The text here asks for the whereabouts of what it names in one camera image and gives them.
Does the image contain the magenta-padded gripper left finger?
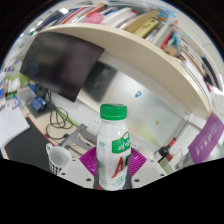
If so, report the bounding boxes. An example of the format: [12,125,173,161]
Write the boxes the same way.
[58,146,100,190]

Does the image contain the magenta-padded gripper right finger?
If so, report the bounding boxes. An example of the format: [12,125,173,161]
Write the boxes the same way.
[127,148,168,190]

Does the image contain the white drink bottle green cap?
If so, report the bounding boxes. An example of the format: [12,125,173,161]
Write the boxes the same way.
[95,103,133,192]

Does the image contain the black white checkered mug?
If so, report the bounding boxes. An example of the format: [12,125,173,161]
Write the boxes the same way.
[45,142,73,177]

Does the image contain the dark wine bottle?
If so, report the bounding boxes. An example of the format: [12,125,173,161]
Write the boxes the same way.
[158,136,178,160]

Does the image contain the grey metal laptop stand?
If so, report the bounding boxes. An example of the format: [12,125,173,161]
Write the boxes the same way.
[58,123,101,158]

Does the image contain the black desk mat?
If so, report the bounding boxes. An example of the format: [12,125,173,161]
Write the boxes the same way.
[4,117,56,171]

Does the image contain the purple hanging banner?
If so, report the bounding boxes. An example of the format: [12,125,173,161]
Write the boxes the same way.
[187,112,224,165]

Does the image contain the small blue device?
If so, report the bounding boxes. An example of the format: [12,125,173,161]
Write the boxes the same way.
[30,96,48,113]

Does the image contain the white paper sheets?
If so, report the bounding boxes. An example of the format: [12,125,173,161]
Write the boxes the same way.
[0,105,31,149]

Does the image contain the black computer monitor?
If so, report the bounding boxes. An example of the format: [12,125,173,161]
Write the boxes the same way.
[19,31,105,103]

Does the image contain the beige shelf with books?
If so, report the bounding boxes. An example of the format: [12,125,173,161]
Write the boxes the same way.
[33,1,224,119]

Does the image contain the white wall power socket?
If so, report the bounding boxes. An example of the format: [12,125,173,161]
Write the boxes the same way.
[89,118,103,133]

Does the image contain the black tangled cables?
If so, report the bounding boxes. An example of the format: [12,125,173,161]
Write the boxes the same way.
[43,99,79,139]

